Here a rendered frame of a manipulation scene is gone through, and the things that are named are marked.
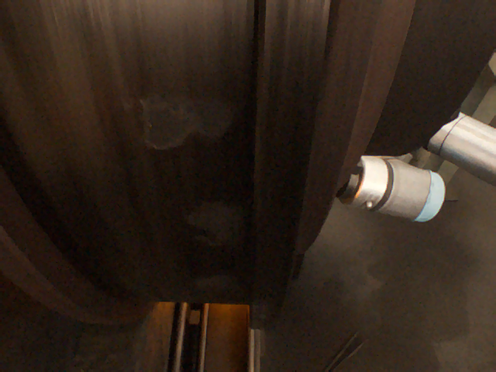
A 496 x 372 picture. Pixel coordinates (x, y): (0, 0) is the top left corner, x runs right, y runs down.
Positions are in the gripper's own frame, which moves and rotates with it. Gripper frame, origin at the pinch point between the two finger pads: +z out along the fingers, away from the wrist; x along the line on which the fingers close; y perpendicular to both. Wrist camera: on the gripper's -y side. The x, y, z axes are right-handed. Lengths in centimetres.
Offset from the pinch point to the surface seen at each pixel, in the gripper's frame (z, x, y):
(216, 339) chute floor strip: -2.5, 25.0, -9.2
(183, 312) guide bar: 3.9, 24.9, -0.3
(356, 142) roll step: 3.3, 29.3, 35.6
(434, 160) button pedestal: -87, -55, -37
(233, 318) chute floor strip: -4.6, 22.1, -8.3
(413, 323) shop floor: -76, 1, -54
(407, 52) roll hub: 2.2, 26.5, 38.3
